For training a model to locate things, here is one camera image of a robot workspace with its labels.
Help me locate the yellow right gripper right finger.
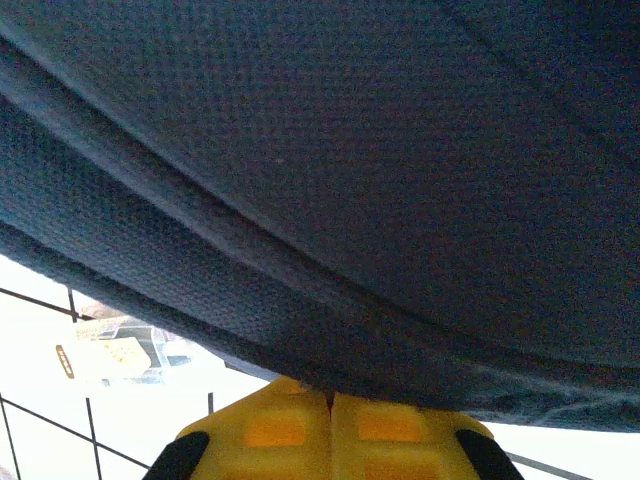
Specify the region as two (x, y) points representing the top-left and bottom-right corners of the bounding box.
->
(330, 392), (524, 480)

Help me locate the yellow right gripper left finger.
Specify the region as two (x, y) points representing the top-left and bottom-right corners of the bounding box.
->
(144, 374), (333, 480)

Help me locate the navy blue backpack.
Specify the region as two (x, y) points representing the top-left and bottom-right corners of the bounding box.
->
(0, 0), (640, 434)

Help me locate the clear plastic stationery pack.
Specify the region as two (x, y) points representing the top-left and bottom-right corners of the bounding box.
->
(54, 315), (194, 389)

